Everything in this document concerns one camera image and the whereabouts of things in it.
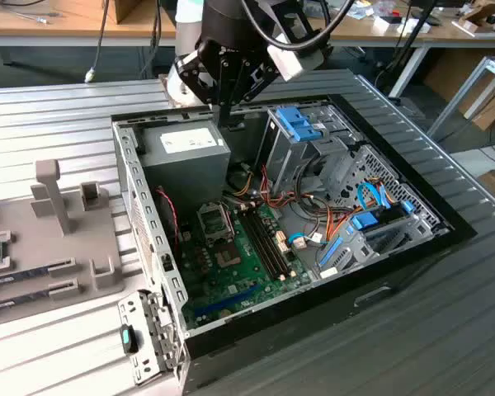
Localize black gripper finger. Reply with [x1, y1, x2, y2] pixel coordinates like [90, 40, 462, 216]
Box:
[224, 59, 282, 127]
[176, 40, 232, 127]

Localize CPU socket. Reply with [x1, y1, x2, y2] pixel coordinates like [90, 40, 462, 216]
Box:
[211, 240, 245, 270]

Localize grey metal drive cage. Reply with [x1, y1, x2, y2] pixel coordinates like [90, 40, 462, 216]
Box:
[255, 102, 362, 199]

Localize brown cardboard box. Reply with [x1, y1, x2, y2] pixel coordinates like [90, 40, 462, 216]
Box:
[54, 0, 144, 25]

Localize grey power supply unit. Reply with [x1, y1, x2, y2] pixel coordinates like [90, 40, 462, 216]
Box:
[136, 119, 233, 215]

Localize black case fan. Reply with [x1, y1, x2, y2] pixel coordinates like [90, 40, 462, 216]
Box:
[154, 187, 181, 248]

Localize black RAM slot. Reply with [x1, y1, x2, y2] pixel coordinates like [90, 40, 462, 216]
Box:
[237, 208, 282, 282]
[247, 205, 294, 280]

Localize black stand pole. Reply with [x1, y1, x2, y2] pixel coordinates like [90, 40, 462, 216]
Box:
[375, 0, 441, 79]

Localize white small boxes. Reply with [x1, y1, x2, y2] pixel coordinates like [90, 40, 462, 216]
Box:
[373, 15, 432, 35]

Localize black disk blue carrier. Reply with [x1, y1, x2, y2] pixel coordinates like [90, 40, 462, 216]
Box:
[349, 200, 417, 232]

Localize blue plastic bay lever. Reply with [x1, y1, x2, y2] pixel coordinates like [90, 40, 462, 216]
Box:
[318, 235, 344, 270]

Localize black open PC case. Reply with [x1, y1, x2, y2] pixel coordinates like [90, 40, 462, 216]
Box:
[109, 93, 479, 393]

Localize wooden desk white legs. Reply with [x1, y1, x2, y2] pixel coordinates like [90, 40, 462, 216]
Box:
[329, 0, 495, 98]

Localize grey metal disk bay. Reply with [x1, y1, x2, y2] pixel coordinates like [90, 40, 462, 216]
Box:
[315, 197, 453, 281]

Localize green motherboard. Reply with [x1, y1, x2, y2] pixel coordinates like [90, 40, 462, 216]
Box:
[176, 200, 314, 331]

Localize grey parts rack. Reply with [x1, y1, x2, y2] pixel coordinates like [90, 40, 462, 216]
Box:
[0, 158, 129, 331]

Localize blue expansion slot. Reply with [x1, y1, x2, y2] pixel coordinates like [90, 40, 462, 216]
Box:
[193, 283, 262, 318]

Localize small open cardboard box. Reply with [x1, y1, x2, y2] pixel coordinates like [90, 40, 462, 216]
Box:
[457, 2, 495, 26]

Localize flat brown cardboard sheets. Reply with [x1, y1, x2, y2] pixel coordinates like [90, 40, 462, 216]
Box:
[457, 73, 495, 132]

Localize dark RAM stick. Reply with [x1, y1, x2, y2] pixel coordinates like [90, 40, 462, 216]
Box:
[0, 266, 53, 289]
[0, 288, 54, 314]

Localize black latch blue tab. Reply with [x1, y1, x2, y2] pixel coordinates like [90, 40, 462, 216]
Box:
[119, 323, 140, 356]

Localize thick black camera cable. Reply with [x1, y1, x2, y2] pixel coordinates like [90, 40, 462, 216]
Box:
[241, 0, 356, 53]

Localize red black twisted wire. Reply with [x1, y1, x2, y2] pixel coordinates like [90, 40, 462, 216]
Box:
[155, 186, 181, 248]

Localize blue flat data wire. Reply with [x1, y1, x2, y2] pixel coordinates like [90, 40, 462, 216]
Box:
[356, 179, 388, 214]
[377, 181, 398, 207]

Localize light blue thin wire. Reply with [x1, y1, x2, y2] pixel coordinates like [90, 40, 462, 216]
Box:
[287, 232, 328, 249]

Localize orange wire bundle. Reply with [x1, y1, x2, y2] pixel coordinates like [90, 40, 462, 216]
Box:
[259, 164, 358, 251]

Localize aluminium profile frame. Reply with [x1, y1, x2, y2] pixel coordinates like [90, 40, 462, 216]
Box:
[427, 55, 495, 141]

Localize grey metal slot bracket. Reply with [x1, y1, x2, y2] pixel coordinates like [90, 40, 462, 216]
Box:
[117, 288, 187, 387]

